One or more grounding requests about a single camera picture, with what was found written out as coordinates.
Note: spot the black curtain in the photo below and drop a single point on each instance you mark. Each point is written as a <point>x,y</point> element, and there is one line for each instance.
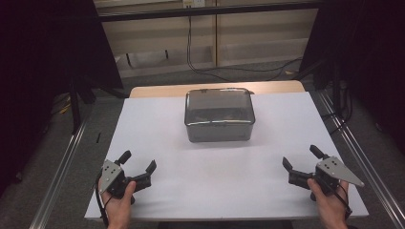
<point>366,47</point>
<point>38,63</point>

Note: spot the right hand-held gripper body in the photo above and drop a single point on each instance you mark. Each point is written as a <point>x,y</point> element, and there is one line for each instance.
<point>334,170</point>

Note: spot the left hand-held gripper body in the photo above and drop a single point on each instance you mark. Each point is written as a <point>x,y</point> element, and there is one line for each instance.
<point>112,173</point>

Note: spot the black metal stand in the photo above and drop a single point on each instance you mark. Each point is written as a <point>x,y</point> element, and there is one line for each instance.
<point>336,89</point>
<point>75,105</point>

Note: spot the person's left hand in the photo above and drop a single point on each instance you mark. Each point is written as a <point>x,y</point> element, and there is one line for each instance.
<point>119,210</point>

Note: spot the aluminium floor rail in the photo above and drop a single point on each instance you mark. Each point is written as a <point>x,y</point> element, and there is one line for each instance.
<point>363,159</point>
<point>60,171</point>

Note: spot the black horizontal bar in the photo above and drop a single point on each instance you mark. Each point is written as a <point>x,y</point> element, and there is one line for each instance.
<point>207,11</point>

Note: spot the person's right hand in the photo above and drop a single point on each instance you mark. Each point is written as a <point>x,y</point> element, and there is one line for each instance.
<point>331,208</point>

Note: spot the light wooden cabinet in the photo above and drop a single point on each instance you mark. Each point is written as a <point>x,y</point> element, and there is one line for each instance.
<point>254,35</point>

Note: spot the white table cover sheet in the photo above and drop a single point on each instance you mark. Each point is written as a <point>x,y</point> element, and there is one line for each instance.
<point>223,171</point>

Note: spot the grey box with clear lid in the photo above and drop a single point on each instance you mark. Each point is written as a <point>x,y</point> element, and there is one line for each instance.
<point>219,111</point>

